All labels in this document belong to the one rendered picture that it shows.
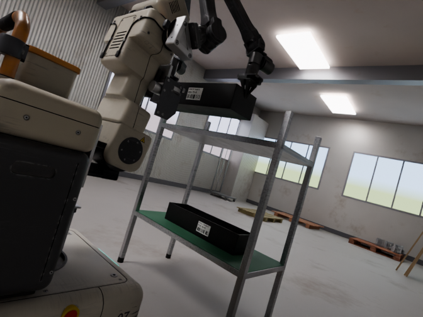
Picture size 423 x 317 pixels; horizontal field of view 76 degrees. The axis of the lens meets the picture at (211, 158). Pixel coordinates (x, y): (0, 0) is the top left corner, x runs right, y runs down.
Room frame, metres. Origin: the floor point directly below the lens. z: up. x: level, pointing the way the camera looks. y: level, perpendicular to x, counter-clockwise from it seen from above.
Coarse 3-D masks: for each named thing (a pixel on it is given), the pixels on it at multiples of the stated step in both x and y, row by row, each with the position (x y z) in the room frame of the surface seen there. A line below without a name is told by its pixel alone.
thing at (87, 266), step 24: (72, 240) 1.18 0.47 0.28; (72, 264) 0.98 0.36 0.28; (96, 264) 1.03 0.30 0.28; (48, 288) 0.80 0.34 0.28; (72, 288) 0.83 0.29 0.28; (96, 288) 0.87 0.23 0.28; (120, 288) 0.92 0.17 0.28; (0, 312) 0.66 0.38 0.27; (24, 312) 0.69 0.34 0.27; (48, 312) 0.73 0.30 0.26; (72, 312) 0.77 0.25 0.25; (96, 312) 0.83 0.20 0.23; (120, 312) 0.90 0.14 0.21
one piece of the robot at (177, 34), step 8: (184, 16) 0.91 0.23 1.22; (176, 24) 0.92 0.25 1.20; (184, 24) 0.91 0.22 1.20; (176, 32) 0.91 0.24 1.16; (184, 32) 0.92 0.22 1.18; (168, 40) 0.92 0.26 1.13; (176, 40) 0.91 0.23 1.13; (184, 40) 0.93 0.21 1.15; (176, 48) 0.92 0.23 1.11; (184, 48) 0.93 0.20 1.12; (184, 56) 0.95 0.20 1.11; (192, 56) 0.97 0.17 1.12
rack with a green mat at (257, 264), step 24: (288, 120) 1.20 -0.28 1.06; (216, 144) 1.84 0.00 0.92; (240, 144) 1.44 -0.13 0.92; (264, 144) 1.25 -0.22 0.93; (192, 168) 2.10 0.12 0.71; (312, 168) 1.52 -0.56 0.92; (144, 192) 1.79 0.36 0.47; (264, 192) 1.21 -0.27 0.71; (144, 216) 1.70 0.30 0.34; (192, 240) 1.46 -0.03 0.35; (288, 240) 1.52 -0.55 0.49; (240, 264) 1.31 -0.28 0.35; (264, 264) 1.42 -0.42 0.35; (240, 288) 1.20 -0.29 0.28
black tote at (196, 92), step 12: (192, 84) 1.30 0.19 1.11; (204, 84) 1.24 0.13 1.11; (216, 84) 1.20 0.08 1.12; (228, 84) 1.15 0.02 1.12; (156, 96) 1.46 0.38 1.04; (192, 96) 1.28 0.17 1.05; (204, 96) 1.23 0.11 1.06; (216, 96) 1.19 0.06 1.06; (228, 96) 1.14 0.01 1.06; (240, 96) 1.16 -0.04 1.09; (252, 96) 1.23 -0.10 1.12; (180, 108) 1.46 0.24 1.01; (192, 108) 1.36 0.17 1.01; (204, 108) 1.27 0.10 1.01; (216, 108) 1.20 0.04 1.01; (228, 108) 1.13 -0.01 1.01; (240, 108) 1.18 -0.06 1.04; (252, 108) 1.25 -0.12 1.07
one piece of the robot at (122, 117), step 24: (120, 24) 1.03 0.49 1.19; (144, 24) 0.92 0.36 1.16; (120, 48) 0.95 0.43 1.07; (144, 48) 0.99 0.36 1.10; (168, 48) 0.99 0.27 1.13; (120, 72) 1.04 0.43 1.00; (144, 72) 1.02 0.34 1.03; (120, 96) 1.00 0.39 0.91; (120, 120) 0.97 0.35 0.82; (144, 120) 1.04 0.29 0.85; (120, 144) 0.98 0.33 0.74; (144, 144) 1.06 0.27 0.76; (120, 168) 1.01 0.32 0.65
